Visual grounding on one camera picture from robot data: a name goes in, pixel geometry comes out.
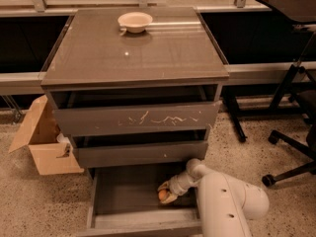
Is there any grey bottom drawer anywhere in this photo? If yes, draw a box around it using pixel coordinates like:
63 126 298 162
78 163 201 237

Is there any grey middle drawer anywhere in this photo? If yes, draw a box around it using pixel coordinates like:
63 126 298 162
73 129 208 168

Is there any white plastic bag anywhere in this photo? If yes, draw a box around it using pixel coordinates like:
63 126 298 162
56 133 70 145

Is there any grey drawer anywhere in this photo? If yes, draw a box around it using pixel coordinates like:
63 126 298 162
51 85 219 136
73 129 208 168
78 163 201 237

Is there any grey drawer cabinet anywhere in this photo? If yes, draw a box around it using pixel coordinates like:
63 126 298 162
39 6 230 183

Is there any orange fruit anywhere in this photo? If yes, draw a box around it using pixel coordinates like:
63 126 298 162
158 190 168 200

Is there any grey top drawer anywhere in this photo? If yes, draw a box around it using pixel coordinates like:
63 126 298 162
51 85 219 136

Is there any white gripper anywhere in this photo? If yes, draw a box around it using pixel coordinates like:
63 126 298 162
157 179 185 204

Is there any open cardboard box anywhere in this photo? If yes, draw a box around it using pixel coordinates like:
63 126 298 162
9 96 84 175

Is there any metal window rail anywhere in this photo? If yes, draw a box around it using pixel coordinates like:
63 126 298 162
0 0 316 18

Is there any black office chair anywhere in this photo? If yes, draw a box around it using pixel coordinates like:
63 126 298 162
261 66 316 188

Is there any black side table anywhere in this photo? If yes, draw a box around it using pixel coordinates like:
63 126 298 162
222 0 316 143

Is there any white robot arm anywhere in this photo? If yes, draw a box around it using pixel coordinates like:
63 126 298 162
157 159 270 237

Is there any white paper bowl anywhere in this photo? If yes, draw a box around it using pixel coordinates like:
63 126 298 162
118 12 153 34

